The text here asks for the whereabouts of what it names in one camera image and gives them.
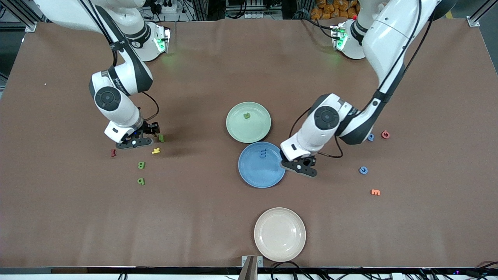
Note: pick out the blue letter E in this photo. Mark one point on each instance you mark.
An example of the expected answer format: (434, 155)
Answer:
(360, 171)
(263, 154)

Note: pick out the green letter B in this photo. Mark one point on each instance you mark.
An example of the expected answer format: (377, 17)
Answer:
(141, 165)

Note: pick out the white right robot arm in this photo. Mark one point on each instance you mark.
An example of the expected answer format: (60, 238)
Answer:
(70, 11)

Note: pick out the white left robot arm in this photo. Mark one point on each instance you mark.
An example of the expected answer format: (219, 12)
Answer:
(393, 35)

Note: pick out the yellow letter K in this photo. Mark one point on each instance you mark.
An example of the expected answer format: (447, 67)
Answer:
(155, 151)

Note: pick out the blue plate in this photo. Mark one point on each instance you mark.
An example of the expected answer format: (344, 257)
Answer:
(258, 173)

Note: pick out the light green plate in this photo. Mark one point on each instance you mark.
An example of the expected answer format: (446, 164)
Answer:
(253, 130)

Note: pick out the green letter q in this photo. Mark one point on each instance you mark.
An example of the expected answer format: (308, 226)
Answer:
(141, 181)

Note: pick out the orange letter E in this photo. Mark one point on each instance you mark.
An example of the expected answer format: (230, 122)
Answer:
(375, 192)

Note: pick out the beige plate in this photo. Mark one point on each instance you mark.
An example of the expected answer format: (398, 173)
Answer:
(279, 234)

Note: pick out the red round letter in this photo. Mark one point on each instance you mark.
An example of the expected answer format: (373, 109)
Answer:
(382, 135)

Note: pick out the white power strip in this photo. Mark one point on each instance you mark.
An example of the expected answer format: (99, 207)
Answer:
(260, 15)
(167, 7)

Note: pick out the bag of oranges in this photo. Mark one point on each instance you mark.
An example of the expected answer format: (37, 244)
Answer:
(330, 7)

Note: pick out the grey metal bracket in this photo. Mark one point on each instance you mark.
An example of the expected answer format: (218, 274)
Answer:
(251, 270)

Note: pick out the aluminium frame profile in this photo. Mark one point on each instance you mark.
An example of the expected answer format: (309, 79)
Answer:
(28, 27)
(474, 21)

